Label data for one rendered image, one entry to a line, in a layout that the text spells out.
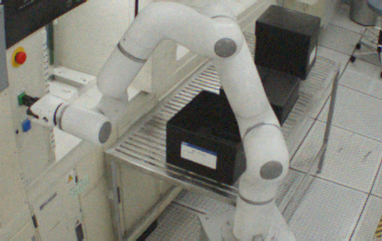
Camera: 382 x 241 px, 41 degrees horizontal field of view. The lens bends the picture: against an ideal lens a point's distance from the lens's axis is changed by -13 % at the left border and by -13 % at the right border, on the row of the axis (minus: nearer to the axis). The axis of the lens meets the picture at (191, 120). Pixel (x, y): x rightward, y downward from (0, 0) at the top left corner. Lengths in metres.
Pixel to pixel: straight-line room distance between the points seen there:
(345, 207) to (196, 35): 2.05
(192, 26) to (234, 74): 0.19
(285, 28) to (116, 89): 1.37
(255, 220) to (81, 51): 1.15
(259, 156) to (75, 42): 1.20
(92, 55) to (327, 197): 1.59
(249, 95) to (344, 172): 2.05
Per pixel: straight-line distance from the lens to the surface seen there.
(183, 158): 2.10
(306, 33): 2.67
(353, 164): 3.57
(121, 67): 1.44
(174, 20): 1.38
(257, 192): 1.68
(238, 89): 1.48
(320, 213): 3.15
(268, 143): 1.56
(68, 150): 2.06
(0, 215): 1.83
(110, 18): 2.32
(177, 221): 3.02
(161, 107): 2.47
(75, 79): 2.43
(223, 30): 1.34
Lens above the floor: 2.08
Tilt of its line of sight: 34 degrees down
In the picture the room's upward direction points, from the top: 2 degrees clockwise
